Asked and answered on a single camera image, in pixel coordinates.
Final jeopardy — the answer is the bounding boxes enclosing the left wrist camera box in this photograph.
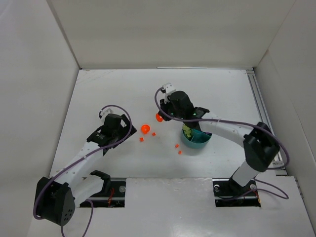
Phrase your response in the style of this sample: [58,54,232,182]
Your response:
[98,109,113,120]

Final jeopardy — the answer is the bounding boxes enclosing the orange funnel lego piece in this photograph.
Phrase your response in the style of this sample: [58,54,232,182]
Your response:
[155,113,163,122]

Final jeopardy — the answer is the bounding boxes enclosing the lime green figure lego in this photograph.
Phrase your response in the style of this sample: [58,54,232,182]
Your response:
[182,124,192,139]

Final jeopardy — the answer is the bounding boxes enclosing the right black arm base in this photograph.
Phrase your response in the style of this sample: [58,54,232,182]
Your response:
[243,128,280,172]

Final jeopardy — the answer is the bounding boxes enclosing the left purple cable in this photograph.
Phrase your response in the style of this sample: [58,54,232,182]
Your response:
[33,105,133,237]

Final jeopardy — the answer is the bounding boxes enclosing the orange funnel top lego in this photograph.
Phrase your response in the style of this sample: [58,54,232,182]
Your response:
[141,124,151,135]

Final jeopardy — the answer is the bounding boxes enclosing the teal round divided container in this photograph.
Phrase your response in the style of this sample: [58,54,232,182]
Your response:
[180,129,212,150]

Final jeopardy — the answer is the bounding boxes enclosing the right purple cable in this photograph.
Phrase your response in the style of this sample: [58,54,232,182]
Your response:
[155,86,290,199]

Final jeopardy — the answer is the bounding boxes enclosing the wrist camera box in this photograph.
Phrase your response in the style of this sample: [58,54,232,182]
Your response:
[98,109,113,120]
[160,83,176,103]

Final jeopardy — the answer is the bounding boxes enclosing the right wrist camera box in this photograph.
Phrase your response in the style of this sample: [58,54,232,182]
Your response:
[160,83,176,103]

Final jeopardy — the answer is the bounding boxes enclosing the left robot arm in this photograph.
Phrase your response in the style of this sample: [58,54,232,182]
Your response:
[54,113,137,207]

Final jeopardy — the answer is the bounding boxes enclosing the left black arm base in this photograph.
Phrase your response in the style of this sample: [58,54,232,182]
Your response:
[34,177,75,227]

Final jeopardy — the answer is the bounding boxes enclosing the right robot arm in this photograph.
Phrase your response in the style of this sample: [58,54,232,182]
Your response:
[154,87,253,148]

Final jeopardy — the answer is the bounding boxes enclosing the purple cable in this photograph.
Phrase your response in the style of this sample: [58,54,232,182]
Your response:
[33,105,133,237]
[155,86,290,199]

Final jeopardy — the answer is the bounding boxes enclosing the aluminium rail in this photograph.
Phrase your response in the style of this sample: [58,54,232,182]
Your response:
[246,69,288,176]

